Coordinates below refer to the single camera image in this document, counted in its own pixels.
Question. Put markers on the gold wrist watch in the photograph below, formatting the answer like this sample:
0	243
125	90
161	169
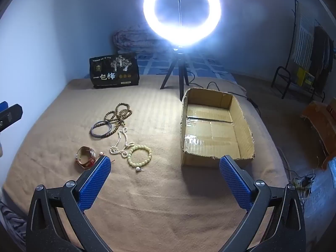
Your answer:
85	157

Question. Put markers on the power strip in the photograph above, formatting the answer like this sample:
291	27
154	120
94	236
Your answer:
302	183

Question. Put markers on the low table with orange cloth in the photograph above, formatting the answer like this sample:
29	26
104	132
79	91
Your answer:
319	120

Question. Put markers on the striped hanging towel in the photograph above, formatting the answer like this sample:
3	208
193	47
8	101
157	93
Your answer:
303	39

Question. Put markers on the folded patterned quilt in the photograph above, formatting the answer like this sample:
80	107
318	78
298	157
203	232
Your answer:
131	40

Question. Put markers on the dark hanging clothes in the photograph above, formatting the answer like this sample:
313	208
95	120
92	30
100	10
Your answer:
321	55

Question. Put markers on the blue patterned sheet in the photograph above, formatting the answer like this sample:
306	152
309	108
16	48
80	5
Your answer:
157	65

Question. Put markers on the dark grey bangle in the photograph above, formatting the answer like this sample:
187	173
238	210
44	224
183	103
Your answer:
93	134

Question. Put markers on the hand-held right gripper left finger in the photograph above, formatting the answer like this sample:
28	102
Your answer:
94	181

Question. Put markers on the black tripod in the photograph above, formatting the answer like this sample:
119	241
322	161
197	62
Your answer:
181	68

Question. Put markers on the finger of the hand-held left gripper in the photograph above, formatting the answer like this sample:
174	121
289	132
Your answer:
11	115

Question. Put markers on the grey cloth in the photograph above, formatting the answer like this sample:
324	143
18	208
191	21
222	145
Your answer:
11	228

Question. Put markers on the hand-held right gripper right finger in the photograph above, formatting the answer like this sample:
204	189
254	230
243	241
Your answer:
236	181

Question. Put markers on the black metal clothes rack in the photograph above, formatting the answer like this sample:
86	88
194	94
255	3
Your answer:
282	78

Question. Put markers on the cardboard box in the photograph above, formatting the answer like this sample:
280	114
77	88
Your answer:
210	134

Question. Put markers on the yellow box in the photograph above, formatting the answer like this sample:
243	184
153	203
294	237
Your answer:
305	77

